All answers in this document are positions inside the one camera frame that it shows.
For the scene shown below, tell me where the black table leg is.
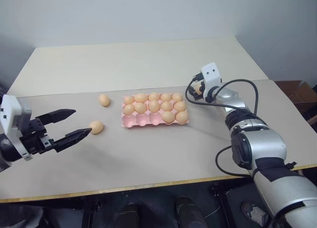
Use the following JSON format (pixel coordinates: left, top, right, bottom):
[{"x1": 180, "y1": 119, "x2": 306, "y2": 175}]
[{"x1": 210, "y1": 183, "x2": 222, "y2": 207}]

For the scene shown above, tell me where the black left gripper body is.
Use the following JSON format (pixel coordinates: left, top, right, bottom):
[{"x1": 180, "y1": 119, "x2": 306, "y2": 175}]
[{"x1": 18, "y1": 116, "x2": 56, "y2": 156}]

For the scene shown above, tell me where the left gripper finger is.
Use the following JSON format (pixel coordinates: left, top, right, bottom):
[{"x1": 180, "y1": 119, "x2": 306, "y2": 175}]
[
  {"x1": 53, "y1": 127, "x2": 93, "y2": 154},
  {"x1": 36, "y1": 109, "x2": 77, "y2": 126}
]

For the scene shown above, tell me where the dark rounded shape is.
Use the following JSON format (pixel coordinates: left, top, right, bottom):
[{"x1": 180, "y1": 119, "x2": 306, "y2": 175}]
[
  {"x1": 241, "y1": 201, "x2": 270, "y2": 228},
  {"x1": 118, "y1": 204, "x2": 140, "y2": 228},
  {"x1": 174, "y1": 196, "x2": 207, "y2": 228}
]

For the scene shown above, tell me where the brown cardboard box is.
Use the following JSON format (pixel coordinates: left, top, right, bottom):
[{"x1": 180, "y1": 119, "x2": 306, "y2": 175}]
[{"x1": 274, "y1": 80, "x2": 317, "y2": 115}]

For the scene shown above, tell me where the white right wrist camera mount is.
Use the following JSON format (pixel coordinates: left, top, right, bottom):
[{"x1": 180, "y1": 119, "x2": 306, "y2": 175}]
[{"x1": 201, "y1": 62, "x2": 222, "y2": 103}]

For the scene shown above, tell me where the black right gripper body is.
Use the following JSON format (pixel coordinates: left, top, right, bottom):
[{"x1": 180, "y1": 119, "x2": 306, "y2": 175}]
[{"x1": 199, "y1": 74, "x2": 208, "y2": 102}]

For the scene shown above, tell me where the pink egg carton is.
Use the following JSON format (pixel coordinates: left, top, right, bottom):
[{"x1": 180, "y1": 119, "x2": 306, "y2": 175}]
[{"x1": 121, "y1": 92, "x2": 191, "y2": 129}]

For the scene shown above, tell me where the black object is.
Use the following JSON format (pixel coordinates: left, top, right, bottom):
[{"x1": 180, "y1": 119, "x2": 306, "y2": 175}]
[{"x1": 308, "y1": 82, "x2": 317, "y2": 134}]

